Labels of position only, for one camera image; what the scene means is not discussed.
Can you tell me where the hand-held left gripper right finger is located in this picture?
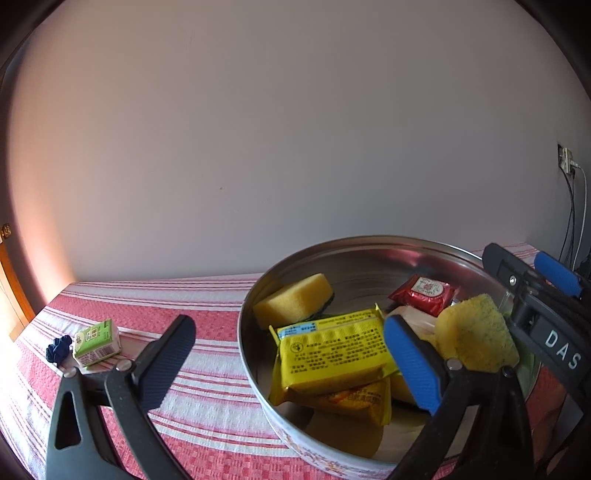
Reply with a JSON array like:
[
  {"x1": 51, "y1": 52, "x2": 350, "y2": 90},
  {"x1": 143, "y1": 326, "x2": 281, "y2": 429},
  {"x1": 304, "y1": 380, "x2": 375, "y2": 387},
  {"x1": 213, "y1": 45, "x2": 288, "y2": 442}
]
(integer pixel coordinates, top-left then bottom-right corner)
[{"x1": 383, "y1": 315, "x2": 536, "y2": 480}]

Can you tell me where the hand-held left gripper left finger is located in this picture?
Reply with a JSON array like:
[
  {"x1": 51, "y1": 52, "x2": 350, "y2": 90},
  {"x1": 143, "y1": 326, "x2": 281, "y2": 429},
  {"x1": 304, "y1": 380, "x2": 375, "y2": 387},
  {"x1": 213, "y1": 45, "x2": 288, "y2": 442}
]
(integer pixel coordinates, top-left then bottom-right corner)
[{"x1": 44, "y1": 315, "x2": 198, "y2": 480}]

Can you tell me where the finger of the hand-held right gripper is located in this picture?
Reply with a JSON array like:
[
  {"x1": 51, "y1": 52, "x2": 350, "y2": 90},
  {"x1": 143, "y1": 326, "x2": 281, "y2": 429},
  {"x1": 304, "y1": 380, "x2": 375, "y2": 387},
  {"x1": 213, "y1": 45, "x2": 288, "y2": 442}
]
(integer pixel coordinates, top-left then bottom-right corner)
[
  {"x1": 534, "y1": 251, "x2": 591, "y2": 324},
  {"x1": 482, "y1": 243, "x2": 543, "y2": 319}
]

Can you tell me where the orange snack packet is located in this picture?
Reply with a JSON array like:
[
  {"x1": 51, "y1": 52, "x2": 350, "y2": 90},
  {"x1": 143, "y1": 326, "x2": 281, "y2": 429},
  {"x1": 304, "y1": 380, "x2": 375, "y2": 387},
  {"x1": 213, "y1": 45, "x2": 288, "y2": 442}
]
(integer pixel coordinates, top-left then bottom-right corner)
[{"x1": 314, "y1": 378, "x2": 392, "y2": 426}]

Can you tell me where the speckled yellow scouring sponge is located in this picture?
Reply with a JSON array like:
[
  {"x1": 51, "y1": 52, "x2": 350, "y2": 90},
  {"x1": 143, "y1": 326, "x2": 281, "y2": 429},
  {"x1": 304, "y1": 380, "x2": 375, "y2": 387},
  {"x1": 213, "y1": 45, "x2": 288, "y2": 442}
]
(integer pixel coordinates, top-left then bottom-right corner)
[{"x1": 435, "y1": 293, "x2": 522, "y2": 374}]

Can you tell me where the yellow snack packet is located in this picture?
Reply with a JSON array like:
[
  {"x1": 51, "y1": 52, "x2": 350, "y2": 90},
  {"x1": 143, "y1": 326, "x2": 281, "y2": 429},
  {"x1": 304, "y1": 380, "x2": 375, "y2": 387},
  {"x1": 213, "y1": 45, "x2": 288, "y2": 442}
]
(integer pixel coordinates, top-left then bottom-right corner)
[{"x1": 269, "y1": 305, "x2": 400, "y2": 407}]

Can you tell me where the round metal cookie tin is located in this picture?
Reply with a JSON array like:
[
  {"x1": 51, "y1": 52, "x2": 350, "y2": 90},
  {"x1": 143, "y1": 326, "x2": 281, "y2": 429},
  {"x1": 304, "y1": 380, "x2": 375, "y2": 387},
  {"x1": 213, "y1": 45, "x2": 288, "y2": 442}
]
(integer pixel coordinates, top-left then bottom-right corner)
[{"x1": 238, "y1": 235, "x2": 543, "y2": 474}]

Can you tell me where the red snack packet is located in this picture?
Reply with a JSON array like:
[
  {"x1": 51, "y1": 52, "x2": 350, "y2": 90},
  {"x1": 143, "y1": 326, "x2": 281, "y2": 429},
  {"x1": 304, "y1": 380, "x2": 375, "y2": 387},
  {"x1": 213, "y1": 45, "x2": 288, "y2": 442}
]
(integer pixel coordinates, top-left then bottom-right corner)
[{"x1": 388, "y1": 275, "x2": 461, "y2": 318}]

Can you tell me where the red striped tablecloth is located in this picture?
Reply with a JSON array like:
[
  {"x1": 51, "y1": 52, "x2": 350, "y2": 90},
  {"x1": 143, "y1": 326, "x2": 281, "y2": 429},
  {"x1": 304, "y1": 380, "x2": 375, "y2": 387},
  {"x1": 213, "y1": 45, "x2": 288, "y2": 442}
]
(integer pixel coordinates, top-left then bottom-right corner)
[{"x1": 0, "y1": 242, "x2": 591, "y2": 480}]

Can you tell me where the small green white box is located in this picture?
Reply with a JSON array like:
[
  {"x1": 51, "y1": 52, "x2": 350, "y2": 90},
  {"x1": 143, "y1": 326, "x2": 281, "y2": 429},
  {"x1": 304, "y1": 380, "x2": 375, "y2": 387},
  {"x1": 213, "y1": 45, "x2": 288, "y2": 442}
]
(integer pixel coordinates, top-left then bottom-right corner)
[{"x1": 71, "y1": 319, "x2": 123, "y2": 368}]

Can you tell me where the dark blue crumpled cloth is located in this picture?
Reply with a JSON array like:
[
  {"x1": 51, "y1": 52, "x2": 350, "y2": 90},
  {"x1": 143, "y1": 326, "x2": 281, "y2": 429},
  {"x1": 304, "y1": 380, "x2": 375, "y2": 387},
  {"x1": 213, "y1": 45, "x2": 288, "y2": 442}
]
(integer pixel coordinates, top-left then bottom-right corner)
[{"x1": 45, "y1": 336, "x2": 74, "y2": 365}]

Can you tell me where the wooden door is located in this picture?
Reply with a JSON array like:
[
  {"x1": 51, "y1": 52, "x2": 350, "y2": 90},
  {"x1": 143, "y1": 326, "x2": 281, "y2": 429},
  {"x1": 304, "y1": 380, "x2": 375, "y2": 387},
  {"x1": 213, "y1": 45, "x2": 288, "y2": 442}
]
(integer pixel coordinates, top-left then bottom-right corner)
[{"x1": 0, "y1": 222, "x2": 37, "y2": 342}]

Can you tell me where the black cable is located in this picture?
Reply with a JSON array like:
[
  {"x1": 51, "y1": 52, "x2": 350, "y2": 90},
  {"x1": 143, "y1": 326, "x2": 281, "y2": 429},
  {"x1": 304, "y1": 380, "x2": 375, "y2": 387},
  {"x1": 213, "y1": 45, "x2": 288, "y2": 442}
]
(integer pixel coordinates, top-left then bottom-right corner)
[
  {"x1": 558, "y1": 170, "x2": 574, "y2": 261},
  {"x1": 568, "y1": 174, "x2": 578, "y2": 266}
]

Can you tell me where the white cable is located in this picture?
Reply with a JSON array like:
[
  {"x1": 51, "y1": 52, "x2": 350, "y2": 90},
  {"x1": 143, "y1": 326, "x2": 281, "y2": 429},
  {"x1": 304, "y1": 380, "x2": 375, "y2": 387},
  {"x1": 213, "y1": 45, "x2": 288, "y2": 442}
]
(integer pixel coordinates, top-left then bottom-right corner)
[{"x1": 573, "y1": 161, "x2": 588, "y2": 265}]

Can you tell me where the wall socket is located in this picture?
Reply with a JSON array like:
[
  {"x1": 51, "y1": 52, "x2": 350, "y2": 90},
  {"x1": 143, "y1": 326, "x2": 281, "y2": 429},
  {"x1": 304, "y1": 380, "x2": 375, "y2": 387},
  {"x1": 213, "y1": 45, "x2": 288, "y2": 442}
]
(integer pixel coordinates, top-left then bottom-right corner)
[{"x1": 557, "y1": 144, "x2": 578, "y2": 172}]

